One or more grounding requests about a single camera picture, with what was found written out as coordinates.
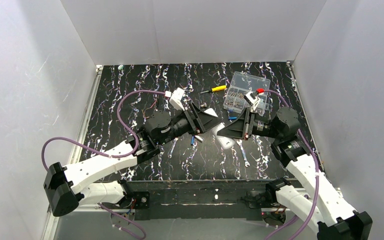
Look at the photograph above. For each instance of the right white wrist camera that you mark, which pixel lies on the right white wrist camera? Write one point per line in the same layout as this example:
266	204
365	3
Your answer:
253	98

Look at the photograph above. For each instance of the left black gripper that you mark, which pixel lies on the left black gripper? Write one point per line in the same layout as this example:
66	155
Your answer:
195	117

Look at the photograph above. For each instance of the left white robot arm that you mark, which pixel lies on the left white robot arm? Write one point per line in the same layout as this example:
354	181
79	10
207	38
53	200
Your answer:
70	186

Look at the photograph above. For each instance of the yellow handled screwdriver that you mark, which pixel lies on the yellow handled screwdriver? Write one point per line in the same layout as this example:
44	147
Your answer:
215	89

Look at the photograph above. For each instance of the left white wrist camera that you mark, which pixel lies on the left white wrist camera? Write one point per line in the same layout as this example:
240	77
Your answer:
175	98

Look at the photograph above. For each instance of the silver wrench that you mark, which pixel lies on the silver wrench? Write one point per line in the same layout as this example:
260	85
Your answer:
246	162

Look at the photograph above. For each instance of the silver battery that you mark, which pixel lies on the silver battery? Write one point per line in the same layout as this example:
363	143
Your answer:
199	138

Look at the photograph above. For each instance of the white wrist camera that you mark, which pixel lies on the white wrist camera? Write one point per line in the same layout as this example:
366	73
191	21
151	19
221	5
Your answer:
175	98
253	98

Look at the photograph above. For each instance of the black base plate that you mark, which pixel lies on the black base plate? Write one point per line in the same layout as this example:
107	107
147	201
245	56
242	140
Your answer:
204	199

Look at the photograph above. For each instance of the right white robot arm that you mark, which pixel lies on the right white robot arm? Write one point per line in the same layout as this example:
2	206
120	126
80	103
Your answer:
325	211

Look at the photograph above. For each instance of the white remote control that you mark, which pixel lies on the white remote control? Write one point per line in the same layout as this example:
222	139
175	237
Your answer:
224	142

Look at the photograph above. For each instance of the clear plastic screw box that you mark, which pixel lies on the clear plastic screw box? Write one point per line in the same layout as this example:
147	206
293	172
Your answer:
240	85

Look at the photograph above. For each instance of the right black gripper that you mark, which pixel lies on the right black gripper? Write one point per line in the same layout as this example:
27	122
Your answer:
248	124

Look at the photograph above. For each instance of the aluminium frame rail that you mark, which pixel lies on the aluminium frame rail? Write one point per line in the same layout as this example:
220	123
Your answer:
51	222

